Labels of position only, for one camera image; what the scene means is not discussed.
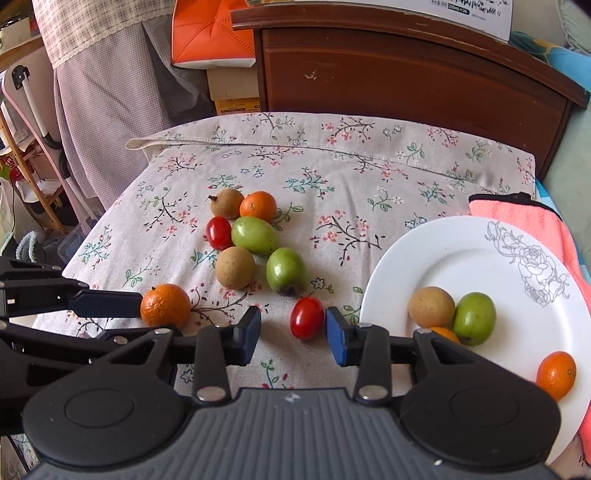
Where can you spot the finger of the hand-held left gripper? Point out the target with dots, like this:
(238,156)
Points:
(111,304)
(55,346)

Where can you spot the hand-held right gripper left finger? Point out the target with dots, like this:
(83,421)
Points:
(250,337)

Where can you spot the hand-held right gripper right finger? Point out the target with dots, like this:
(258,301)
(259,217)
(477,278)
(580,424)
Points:
(339,337)

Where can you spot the red cherry tomato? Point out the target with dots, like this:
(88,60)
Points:
(219,232)
(306,317)

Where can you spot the small orange mandarin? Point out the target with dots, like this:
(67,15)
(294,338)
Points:
(556,374)
(165,304)
(445,334)
(257,205)

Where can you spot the brown longan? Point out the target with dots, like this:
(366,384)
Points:
(226,203)
(431,307)
(235,267)

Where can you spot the green jujube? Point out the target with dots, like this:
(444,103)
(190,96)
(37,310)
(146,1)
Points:
(253,236)
(286,271)
(474,318)

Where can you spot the white plate with flower drawing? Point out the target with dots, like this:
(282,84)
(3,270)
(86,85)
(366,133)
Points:
(461,258)

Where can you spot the clear plastic storage box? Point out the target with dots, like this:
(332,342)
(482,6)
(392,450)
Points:
(76,240)

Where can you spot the teal knitted item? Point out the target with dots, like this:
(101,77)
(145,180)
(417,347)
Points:
(27,240)

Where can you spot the floral cloth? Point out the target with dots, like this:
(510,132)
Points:
(369,175)

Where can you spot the red packet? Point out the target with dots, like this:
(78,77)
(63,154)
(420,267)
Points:
(11,168)

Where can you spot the wooden rack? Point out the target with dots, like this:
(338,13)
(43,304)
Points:
(21,154)

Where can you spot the lilac waffle cloth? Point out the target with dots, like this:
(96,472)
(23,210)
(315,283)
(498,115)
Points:
(115,115)

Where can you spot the pink towel with black trim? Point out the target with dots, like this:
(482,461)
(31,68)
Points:
(531,217)

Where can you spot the brown cardboard box yellow label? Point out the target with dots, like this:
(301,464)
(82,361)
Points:
(233,92)

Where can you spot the wooden headboard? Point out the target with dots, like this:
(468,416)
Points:
(392,78)

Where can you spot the beige plaid cloth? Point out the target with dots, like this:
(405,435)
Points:
(92,27)

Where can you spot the orange and white box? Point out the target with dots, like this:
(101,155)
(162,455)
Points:
(207,32)

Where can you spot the grey-green cushion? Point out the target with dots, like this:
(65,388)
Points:
(572,157)

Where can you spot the white milk carton box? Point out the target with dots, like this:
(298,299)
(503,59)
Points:
(461,11)

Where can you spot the grey-green quilt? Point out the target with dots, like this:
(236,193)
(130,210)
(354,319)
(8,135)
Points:
(577,23)

